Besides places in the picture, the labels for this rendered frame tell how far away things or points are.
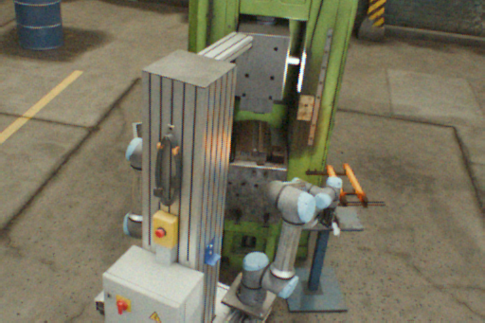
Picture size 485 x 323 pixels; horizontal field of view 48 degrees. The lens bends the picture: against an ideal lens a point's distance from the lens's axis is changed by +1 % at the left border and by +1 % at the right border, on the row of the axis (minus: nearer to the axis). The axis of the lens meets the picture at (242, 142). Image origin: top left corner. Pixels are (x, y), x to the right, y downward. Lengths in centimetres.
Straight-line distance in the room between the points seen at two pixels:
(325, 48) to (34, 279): 245
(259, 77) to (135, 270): 149
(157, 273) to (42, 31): 573
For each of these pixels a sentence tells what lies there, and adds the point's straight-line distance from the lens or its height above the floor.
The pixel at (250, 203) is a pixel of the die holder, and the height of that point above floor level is 62.
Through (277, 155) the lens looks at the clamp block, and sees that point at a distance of 350.
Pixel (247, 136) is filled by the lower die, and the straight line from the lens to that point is 364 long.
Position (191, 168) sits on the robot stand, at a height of 169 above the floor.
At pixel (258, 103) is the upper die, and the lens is 332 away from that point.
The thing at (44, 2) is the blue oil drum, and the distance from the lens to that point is 752.
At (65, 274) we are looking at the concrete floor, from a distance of 406.
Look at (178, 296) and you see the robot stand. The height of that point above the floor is 123.
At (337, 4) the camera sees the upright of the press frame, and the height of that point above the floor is 194.
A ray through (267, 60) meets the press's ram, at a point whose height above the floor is 161.
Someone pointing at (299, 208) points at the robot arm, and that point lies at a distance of 230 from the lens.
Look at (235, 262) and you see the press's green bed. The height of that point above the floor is 8.
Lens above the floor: 278
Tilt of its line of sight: 30 degrees down
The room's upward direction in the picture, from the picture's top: 6 degrees clockwise
